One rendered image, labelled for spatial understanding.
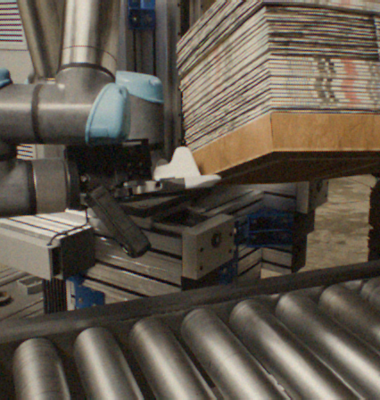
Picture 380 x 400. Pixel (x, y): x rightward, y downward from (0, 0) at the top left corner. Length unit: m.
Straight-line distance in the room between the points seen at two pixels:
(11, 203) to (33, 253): 0.42
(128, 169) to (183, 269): 0.34
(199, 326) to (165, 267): 0.43
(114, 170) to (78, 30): 0.18
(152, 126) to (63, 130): 0.42
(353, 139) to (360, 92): 0.06
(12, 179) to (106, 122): 0.15
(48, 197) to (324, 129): 0.36
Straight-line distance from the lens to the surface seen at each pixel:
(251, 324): 0.69
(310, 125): 0.66
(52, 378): 0.60
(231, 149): 0.73
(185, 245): 1.05
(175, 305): 0.71
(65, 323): 0.69
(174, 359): 0.61
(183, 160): 0.78
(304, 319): 0.71
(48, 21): 1.03
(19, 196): 0.75
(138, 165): 0.79
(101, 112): 0.69
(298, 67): 0.68
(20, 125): 0.71
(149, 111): 1.09
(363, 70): 0.73
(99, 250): 1.20
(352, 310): 0.74
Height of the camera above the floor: 1.12
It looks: 16 degrees down
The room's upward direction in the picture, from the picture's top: straight up
